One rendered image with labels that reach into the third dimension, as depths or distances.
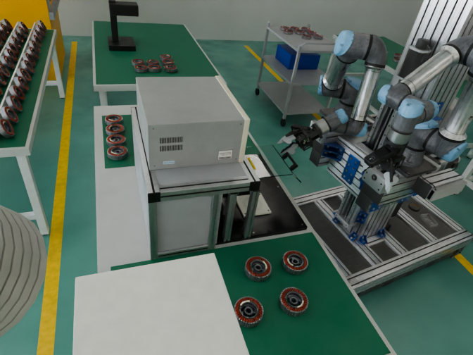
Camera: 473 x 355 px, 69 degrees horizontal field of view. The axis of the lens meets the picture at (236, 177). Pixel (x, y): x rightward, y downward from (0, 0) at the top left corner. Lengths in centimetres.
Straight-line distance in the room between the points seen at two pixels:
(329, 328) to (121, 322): 85
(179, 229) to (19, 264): 106
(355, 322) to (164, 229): 83
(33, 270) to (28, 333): 190
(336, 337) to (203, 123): 94
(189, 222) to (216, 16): 581
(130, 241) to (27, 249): 118
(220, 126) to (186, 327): 77
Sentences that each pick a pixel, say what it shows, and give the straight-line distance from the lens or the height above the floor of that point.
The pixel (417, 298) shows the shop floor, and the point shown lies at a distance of 282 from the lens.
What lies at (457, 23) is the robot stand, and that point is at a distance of 203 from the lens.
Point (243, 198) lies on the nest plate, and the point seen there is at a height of 78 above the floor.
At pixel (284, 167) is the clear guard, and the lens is 158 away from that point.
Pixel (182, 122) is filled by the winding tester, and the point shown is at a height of 132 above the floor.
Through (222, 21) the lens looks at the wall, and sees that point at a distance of 702.
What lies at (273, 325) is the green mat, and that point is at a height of 75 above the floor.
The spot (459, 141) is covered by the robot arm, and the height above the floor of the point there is 126.
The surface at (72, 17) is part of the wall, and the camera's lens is 673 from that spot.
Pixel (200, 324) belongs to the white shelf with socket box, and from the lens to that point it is 85.
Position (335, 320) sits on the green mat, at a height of 75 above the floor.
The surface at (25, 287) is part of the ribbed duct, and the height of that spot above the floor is 159.
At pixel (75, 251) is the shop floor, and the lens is 264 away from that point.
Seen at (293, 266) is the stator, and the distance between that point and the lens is 154.
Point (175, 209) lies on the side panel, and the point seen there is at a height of 101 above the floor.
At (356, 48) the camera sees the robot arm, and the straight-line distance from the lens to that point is 179.
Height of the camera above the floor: 195
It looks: 37 degrees down
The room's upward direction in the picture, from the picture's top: 9 degrees clockwise
